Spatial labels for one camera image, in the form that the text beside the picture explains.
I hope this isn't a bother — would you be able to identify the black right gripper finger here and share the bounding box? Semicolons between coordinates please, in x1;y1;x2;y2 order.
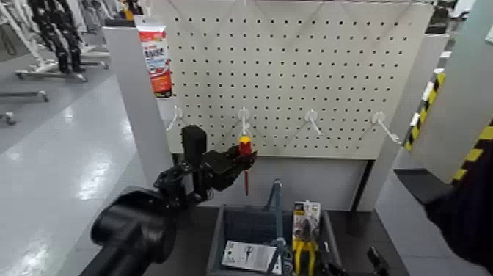
320;240;348;276
366;246;391;276

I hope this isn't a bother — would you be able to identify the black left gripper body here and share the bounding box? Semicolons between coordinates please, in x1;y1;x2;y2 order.
153;149;241;207

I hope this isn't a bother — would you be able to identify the red yellow screwdriver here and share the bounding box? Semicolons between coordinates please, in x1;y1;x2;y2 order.
238;134;254;197

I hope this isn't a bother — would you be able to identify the grey blue plastic crate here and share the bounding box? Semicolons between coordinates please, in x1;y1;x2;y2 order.
206;206;343;276

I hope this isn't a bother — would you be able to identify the white pegboard hook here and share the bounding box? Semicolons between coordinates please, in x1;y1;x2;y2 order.
237;107;252;137
166;106;183;132
371;111;402;145
304;109;325;137

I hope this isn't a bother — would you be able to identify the grey stand lower panel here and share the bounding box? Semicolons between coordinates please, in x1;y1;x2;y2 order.
176;153;369;211

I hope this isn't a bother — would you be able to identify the white flat card package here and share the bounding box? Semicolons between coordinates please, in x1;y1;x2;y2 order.
221;240;283;275

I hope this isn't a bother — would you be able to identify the grey stand side panel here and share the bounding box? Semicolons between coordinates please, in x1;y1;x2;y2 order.
357;34;450;212
103;26;182;194

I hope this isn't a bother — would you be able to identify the beige perforated pegboard panel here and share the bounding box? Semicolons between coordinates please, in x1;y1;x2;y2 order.
150;0;434;161

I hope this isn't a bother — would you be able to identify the black bulky dark object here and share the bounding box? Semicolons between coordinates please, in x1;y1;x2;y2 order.
423;142;493;273

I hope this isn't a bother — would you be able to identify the red white tube package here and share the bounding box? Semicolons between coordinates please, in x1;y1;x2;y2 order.
134;15;174;99

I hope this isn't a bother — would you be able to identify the grey pillar with hazard stripes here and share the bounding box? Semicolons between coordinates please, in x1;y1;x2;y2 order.
403;0;493;184

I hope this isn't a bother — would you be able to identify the grey wheeled stand base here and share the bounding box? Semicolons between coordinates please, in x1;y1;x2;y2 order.
14;68;89;84

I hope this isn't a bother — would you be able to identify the grey stand base bar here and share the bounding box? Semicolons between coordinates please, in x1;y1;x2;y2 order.
0;90;50;104

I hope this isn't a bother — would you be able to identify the black humanoid robot on stand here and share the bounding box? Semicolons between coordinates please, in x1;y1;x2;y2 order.
27;0;87;74

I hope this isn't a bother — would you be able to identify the white humanoid robot on stand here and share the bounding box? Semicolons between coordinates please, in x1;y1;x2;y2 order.
0;0;49;73

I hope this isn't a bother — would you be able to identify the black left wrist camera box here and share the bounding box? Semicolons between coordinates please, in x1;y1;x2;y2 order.
180;124;209;167

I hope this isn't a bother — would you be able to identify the yellow handled pliers package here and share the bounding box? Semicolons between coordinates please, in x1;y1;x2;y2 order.
291;200;322;276

